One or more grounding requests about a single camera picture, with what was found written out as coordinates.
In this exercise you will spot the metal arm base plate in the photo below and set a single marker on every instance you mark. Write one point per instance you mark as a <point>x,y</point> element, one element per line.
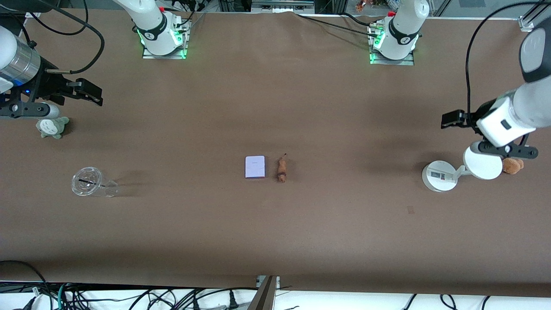
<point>391,62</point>
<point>163,57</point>

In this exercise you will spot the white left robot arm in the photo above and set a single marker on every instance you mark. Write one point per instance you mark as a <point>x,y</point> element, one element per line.
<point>536,101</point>

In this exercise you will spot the clear plastic cup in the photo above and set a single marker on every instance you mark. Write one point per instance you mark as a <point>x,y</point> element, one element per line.
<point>87,181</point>

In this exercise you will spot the small orange toy figure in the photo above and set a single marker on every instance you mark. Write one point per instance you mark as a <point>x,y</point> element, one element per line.
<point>360,5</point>

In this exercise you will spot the lavender small box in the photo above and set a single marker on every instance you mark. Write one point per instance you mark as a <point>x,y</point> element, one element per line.
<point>255,167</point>

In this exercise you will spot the brown lion statue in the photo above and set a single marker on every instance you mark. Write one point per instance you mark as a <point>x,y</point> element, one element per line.
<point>282,170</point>

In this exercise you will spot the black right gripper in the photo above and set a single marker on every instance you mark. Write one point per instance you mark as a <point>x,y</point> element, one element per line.
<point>46,86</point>

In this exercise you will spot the aluminium frame corner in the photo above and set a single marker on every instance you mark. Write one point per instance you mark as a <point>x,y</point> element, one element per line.
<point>527,21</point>

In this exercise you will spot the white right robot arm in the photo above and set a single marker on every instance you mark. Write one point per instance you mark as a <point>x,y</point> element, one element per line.
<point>150,21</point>

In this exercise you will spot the grey plush toy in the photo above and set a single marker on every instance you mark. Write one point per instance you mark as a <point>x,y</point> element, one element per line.
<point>51,127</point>

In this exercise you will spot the silver metal box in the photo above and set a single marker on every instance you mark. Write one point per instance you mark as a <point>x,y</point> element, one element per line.
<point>282,6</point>

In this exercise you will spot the metal frame post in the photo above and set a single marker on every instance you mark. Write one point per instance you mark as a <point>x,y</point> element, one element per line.
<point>264,297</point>

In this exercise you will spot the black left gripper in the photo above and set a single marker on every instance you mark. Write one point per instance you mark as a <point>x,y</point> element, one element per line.
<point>472,118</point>

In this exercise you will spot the white round-head desk lamp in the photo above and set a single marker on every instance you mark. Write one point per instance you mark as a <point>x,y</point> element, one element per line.
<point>439,176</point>

